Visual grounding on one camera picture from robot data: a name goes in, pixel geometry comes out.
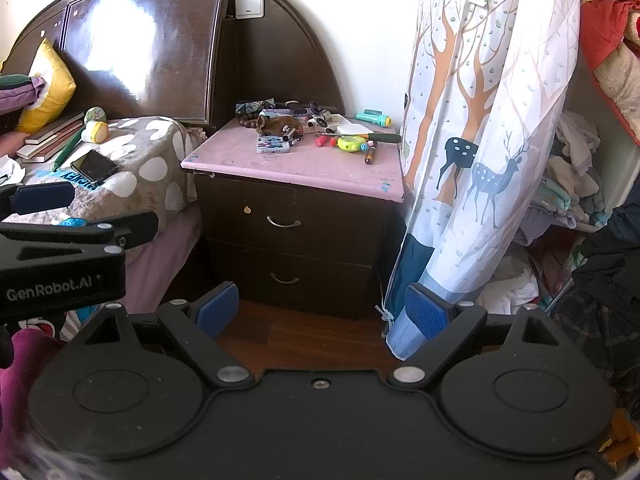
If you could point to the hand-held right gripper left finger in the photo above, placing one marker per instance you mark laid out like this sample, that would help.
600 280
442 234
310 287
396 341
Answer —
220 310

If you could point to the brown tube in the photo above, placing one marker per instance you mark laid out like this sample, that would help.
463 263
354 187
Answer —
371 154

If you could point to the teal flashlight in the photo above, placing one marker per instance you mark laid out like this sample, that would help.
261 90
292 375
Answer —
375 118

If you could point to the white cloth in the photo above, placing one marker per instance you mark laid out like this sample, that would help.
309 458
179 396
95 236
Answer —
515 282

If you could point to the dark nightstand with pink top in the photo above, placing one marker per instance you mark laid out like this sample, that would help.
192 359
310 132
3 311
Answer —
290 167

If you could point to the yellow cotton swab container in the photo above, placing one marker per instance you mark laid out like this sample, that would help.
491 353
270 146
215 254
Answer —
95 131

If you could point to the deer printed wardrobe cover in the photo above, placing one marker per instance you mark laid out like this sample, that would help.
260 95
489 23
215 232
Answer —
475 110

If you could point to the black smartphone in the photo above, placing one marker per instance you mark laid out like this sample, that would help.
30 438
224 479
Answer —
94 165

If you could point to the brown white spotted blanket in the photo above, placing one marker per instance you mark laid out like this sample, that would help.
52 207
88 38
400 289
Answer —
150 150

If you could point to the dark wooden headboard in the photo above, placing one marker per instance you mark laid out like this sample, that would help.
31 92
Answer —
150 50

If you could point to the white small tray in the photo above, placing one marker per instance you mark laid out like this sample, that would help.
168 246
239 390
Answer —
342 121

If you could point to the dark plaid cloth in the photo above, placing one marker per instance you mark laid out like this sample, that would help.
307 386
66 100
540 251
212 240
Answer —
595 340

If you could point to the red blanket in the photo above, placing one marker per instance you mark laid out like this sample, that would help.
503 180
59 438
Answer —
610 15

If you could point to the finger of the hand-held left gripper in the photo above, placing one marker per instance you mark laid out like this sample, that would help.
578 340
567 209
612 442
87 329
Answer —
115 230
40 197

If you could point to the dark garment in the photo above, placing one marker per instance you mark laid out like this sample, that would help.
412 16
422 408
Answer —
605 260

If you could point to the pile of pale clothes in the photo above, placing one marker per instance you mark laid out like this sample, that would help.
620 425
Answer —
575 170

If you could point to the beige fleece blanket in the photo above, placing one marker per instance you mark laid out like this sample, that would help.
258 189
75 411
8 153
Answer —
620 85

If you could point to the brown cloth pouch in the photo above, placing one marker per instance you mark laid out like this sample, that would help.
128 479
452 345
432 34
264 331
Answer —
280 125

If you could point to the yellow pillow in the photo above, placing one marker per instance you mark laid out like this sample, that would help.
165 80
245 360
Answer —
47 85

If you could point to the white wall switch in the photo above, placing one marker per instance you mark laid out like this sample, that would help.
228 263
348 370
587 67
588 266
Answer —
249 4

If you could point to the blue cartoon printed sheet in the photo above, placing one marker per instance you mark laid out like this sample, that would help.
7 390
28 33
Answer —
75 317

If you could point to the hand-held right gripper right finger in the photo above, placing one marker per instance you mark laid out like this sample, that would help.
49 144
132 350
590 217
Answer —
425 312

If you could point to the dark wooden drawer with sticker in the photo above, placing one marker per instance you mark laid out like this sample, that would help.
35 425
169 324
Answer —
310 230

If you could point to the purple folded cloth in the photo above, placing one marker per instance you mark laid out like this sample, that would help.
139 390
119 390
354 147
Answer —
17 95

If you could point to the yellow green tape measure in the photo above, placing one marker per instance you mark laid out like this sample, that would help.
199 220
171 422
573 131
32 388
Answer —
350 144

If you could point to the magenta clothing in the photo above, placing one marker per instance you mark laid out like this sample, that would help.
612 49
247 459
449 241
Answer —
25 385

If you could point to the pink bed sheet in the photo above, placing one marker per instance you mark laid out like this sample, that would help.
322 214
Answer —
160 260

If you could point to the small silver toy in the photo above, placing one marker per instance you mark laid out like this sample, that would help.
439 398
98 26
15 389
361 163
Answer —
317 121

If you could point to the blue patterned case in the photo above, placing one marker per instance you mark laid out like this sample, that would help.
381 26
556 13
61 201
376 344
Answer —
272 144

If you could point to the patterned small box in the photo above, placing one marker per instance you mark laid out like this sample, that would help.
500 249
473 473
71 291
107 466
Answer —
255 105

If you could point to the green stick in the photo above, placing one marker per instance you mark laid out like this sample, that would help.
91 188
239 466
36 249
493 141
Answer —
67 150

